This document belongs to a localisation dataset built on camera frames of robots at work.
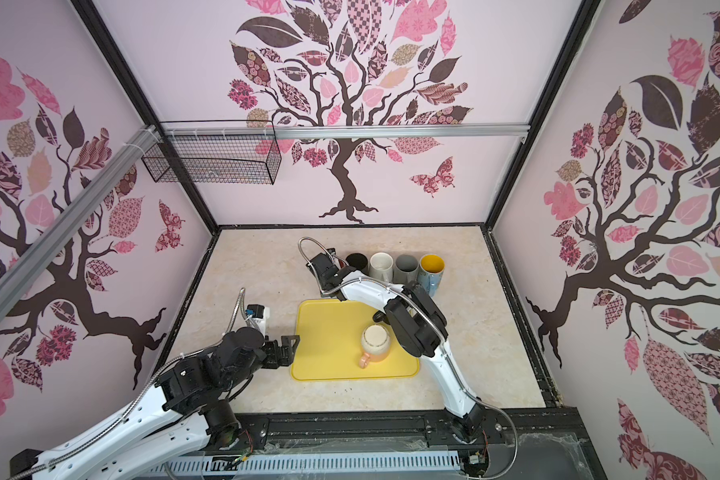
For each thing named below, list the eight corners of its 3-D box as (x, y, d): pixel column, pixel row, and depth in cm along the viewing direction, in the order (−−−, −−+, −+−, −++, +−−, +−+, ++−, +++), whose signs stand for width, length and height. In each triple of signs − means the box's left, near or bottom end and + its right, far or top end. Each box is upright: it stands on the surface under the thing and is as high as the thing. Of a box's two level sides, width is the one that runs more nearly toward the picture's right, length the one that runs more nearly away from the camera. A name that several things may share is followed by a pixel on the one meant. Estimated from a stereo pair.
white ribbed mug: (369, 287, 104) (369, 273, 97) (369, 266, 110) (369, 252, 103) (392, 287, 104) (394, 273, 97) (391, 266, 110) (392, 252, 103)
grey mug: (394, 293, 103) (396, 274, 94) (393, 274, 108) (395, 254, 99) (415, 293, 103) (420, 274, 94) (413, 274, 108) (417, 254, 99)
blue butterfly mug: (415, 293, 103) (419, 274, 94) (418, 270, 109) (422, 251, 100) (437, 297, 102) (443, 279, 93) (439, 274, 108) (445, 255, 99)
